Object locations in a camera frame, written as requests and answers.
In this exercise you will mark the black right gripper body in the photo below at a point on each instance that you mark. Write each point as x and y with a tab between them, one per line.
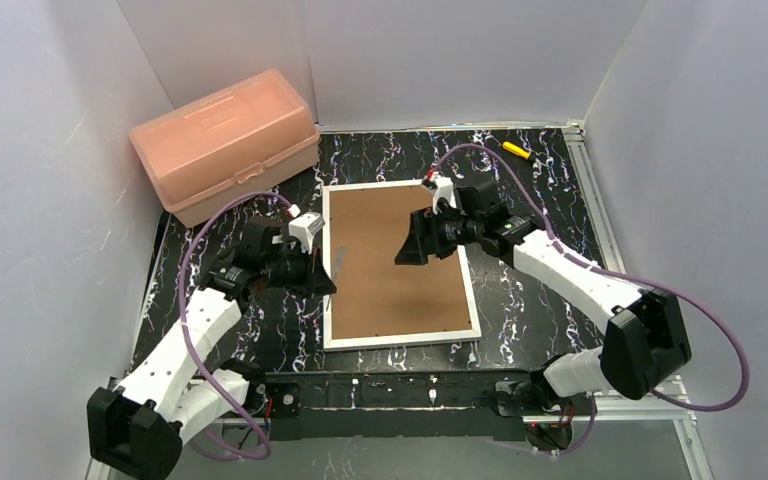
428	233

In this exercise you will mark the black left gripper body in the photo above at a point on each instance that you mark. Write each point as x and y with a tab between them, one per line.
306	270

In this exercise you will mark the white picture frame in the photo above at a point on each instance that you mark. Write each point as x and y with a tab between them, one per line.
379	304

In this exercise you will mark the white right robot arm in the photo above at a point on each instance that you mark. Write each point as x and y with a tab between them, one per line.
644	336

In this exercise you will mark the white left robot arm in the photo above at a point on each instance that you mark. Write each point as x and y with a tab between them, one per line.
141	425

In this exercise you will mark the yellow screwdriver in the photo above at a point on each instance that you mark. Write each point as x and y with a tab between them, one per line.
518	151

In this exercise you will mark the pink plastic storage box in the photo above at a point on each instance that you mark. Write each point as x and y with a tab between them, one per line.
248	137

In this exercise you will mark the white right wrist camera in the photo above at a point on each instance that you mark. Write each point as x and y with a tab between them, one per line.
442	189

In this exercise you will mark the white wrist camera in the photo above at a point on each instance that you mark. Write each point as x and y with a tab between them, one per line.
304	227
442	189

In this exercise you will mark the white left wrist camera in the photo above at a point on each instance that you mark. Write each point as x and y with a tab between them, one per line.
304	227

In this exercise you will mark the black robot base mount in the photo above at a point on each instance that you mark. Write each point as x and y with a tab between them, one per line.
453	403

